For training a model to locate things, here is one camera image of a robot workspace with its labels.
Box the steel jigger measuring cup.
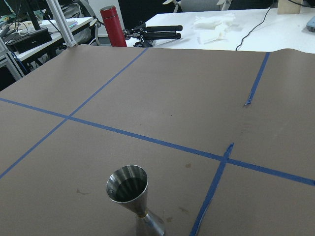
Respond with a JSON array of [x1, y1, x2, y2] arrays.
[[106, 165, 166, 236]]

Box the blue tape grid lines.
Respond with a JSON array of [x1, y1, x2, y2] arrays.
[[0, 46, 315, 236]]

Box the white crumpled tissue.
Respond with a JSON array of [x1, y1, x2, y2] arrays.
[[191, 13, 244, 45]]

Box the red thermos bottle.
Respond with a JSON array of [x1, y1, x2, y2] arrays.
[[100, 5, 127, 47]]

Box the grey office chair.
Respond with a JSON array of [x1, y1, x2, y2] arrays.
[[162, 0, 232, 13]]

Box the black speaker box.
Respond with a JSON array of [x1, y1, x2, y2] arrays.
[[6, 28, 52, 54]]

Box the wooden box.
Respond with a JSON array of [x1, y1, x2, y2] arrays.
[[278, 0, 302, 14]]

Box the black tripod handle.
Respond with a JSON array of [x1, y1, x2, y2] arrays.
[[123, 21, 183, 48]]

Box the aluminium camera frame post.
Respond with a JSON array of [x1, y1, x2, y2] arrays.
[[46, 0, 77, 48]]

